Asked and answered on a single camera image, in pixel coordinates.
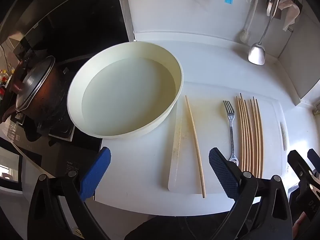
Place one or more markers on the cream round plastic basin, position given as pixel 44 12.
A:
pixel 130 92

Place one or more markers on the dark cooking pot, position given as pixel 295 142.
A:
pixel 47 97

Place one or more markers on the colourful condiment bottles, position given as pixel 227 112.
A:
pixel 3 77

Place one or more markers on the white plastic cutting board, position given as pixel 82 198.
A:
pixel 212 120

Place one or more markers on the hanging metal ladle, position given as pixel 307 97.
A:
pixel 256 53

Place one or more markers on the black gas stove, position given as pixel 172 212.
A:
pixel 62 132

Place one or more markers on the hanging white spoon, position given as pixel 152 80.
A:
pixel 250 17

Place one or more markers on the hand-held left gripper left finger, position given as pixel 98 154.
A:
pixel 96 172

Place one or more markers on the metal fork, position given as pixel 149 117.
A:
pixel 232 140

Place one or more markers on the person's right hand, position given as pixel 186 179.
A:
pixel 298 226

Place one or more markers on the black glass wall panel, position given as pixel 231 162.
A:
pixel 87 17

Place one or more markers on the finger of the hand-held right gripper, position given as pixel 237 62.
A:
pixel 298 163
pixel 315 158

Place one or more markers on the pale wooden chopstick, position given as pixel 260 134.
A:
pixel 195 145

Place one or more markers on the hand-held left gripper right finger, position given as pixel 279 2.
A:
pixel 223 172

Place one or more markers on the white hanging cloth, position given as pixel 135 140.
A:
pixel 291 12

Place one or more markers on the row of tan chopsticks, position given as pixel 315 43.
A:
pixel 250 142

